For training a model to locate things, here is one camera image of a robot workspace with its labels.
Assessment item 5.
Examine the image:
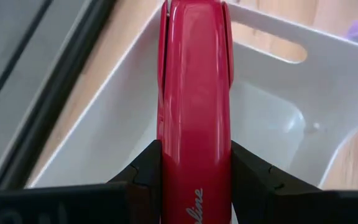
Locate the large white plastic bin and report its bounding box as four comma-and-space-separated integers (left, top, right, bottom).
26, 1, 358, 191

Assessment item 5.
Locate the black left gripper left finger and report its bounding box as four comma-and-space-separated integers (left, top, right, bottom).
0, 139, 163, 224

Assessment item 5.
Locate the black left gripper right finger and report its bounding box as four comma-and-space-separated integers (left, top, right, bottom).
231, 140, 358, 224

